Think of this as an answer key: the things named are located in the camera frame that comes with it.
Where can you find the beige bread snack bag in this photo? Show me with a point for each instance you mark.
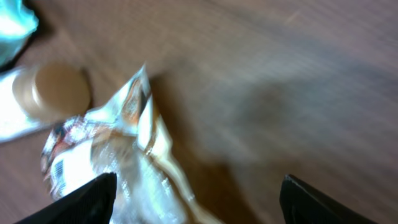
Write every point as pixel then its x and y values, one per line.
pixel 126 136

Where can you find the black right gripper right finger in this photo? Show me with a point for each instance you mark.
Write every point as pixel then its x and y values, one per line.
pixel 303 204

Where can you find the white tube gold cap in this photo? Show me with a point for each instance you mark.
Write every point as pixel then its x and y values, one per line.
pixel 33 98

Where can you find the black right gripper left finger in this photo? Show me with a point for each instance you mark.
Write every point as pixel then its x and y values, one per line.
pixel 90 204

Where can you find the teal snack packet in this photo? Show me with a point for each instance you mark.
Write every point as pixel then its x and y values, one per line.
pixel 18 23

